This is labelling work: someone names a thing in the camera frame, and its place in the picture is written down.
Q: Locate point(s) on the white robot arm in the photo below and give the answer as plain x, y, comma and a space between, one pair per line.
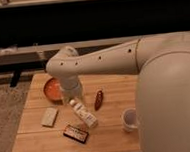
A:
162, 65

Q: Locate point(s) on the wooden table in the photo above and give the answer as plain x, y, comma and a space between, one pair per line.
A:
108, 136

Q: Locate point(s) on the dark red chili pepper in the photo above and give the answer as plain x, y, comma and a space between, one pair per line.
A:
99, 100

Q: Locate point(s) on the grey metal rail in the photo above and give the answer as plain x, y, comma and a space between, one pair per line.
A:
38, 52

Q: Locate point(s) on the white ceramic cup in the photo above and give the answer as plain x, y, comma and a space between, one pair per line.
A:
128, 119

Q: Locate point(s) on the white rectangular block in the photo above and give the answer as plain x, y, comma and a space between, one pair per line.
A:
49, 117

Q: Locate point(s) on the orange round plate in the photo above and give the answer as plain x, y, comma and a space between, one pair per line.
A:
51, 90

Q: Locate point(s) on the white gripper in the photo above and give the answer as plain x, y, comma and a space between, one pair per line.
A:
71, 90

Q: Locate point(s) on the black and orange box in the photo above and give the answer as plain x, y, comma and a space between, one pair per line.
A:
76, 134

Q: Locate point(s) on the white tube bottle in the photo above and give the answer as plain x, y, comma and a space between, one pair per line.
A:
82, 112

